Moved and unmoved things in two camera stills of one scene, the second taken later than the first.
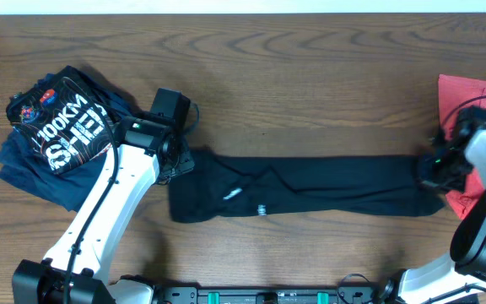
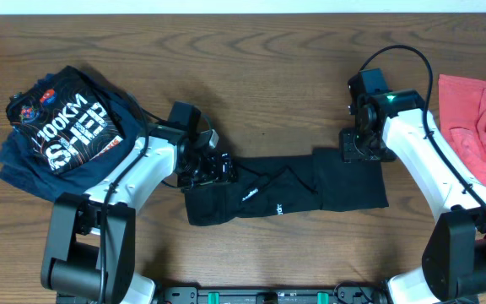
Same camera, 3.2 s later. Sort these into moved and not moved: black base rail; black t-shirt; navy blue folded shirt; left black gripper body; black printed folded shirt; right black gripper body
Moved: left black gripper body; black t-shirt; right black gripper body
Not moved: navy blue folded shirt; black base rail; black printed folded shirt
